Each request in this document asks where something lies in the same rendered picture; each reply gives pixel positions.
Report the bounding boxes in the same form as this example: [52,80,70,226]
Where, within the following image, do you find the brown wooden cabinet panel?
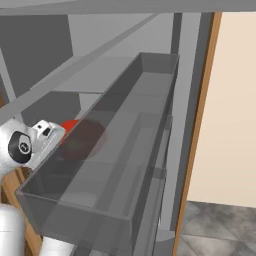
[0,165,44,256]

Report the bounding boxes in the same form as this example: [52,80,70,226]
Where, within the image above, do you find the grey fridge door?
[131,12,223,256]

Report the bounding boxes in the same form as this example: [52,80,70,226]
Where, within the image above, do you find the red bowl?
[59,118,108,162]

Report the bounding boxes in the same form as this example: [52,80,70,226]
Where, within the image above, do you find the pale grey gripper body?
[32,122,67,170]

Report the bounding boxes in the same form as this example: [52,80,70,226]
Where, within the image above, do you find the grey fridge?
[0,0,256,141]

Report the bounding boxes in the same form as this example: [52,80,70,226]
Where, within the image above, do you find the grey fridge shelf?
[29,53,141,95]

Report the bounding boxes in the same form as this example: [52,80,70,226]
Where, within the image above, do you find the clear grey fridge door bin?
[14,51,181,256]

